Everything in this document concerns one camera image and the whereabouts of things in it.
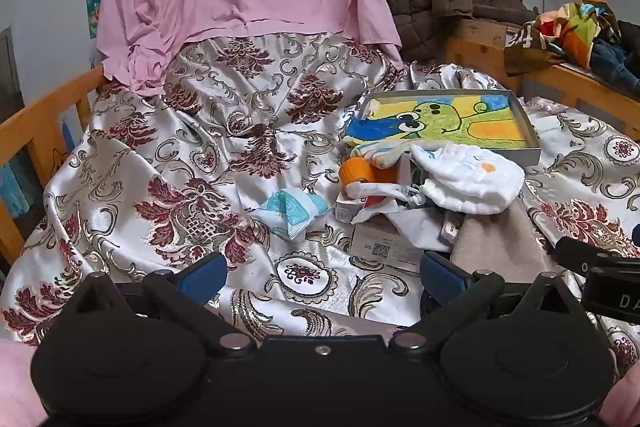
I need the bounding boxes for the person's leg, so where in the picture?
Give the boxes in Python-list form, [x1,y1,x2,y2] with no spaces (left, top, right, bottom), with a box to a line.
[597,357,640,427]
[0,337,46,427]

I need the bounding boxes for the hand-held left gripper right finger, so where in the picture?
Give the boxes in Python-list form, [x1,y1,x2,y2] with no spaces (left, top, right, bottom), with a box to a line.
[390,252,585,354]

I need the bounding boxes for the grey box with cartoon drawing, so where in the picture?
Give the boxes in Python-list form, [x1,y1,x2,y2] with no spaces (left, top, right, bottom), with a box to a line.
[345,89,543,168]

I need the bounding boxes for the blue white plastic packet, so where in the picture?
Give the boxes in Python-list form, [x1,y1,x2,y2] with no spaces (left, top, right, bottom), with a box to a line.
[255,188,331,240]

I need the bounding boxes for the person's right leg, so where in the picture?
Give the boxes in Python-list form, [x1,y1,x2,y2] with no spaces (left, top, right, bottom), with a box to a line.
[597,357,640,427]

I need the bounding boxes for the white orange carton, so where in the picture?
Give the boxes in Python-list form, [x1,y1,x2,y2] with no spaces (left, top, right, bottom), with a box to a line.
[350,222,451,273]

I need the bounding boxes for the orange silicone cup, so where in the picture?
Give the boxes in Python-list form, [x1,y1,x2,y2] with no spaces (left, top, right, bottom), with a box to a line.
[339,157,401,188]

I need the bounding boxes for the floral satin blanket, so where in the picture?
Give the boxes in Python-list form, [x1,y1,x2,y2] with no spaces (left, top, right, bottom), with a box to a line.
[0,32,640,378]

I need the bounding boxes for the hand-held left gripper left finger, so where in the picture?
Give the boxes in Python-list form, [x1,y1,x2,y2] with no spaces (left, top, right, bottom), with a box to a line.
[65,252,256,355]

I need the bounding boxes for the blue jeans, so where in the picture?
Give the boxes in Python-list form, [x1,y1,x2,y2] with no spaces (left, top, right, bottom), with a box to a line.
[590,39,640,95]

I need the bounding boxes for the white quilted drawstring pouch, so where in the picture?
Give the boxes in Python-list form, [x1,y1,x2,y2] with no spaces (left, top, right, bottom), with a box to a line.
[410,143,526,215]

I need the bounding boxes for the striped sock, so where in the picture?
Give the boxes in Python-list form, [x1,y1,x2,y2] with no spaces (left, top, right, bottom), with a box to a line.
[348,141,416,170]

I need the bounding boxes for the person's left leg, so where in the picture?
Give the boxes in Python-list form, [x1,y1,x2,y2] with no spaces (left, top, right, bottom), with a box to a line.
[0,337,46,427]

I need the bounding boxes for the wooden bed rail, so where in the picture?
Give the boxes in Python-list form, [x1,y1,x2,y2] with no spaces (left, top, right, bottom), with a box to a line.
[0,64,106,268]

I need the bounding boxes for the multicoloured printed cloth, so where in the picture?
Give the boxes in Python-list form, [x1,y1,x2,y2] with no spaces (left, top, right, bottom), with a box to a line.
[505,0,621,75]

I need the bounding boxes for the small white box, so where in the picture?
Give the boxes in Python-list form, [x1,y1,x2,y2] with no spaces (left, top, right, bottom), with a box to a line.
[335,192,366,223]

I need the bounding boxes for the grey white face mask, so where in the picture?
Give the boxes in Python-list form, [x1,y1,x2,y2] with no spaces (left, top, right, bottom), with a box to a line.
[345,181,431,208]

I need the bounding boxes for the beige drawstring pouch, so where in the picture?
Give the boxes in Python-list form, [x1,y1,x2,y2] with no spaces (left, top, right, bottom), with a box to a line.
[450,202,556,283]

